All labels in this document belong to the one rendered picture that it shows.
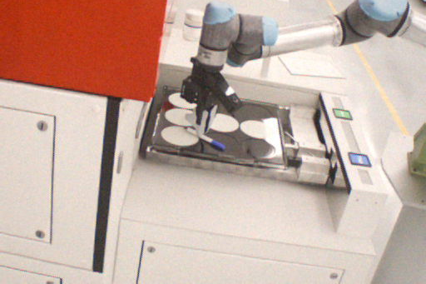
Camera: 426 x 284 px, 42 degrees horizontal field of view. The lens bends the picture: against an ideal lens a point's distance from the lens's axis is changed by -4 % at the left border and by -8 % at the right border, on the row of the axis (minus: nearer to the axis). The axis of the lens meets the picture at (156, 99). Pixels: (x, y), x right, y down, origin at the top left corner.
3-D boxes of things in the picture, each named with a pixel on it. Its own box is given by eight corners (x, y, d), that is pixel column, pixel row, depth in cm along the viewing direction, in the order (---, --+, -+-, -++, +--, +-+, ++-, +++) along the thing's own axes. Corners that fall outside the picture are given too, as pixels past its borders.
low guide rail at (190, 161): (145, 160, 158) (146, 150, 157) (146, 156, 160) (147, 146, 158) (322, 186, 156) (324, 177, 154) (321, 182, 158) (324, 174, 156)
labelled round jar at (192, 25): (180, 39, 203) (185, 13, 199) (182, 32, 210) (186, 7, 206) (200, 42, 203) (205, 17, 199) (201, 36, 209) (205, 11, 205)
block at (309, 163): (299, 170, 151) (302, 161, 150) (298, 163, 154) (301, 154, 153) (327, 174, 151) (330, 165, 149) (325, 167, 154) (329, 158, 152)
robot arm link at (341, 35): (353, 15, 175) (214, 40, 163) (370, 0, 165) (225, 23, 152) (366, 48, 172) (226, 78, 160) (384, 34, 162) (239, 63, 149)
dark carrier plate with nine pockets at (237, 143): (153, 145, 151) (153, 143, 151) (165, 89, 182) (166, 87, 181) (282, 166, 149) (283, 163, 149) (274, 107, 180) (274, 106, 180)
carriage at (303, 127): (297, 181, 152) (299, 171, 150) (286, 118, 184) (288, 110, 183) (324, 184, 151) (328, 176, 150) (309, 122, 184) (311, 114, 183)
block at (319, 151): (297, 154, 158) (299, 146, 157) (295, 148, 161) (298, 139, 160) (324, 158, 158) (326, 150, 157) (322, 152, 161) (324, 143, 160)
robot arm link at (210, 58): (234, 47, 146) (215, 54, 141) (230, 64, 149) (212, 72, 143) (210, 37, 150) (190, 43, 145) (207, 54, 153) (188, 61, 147)
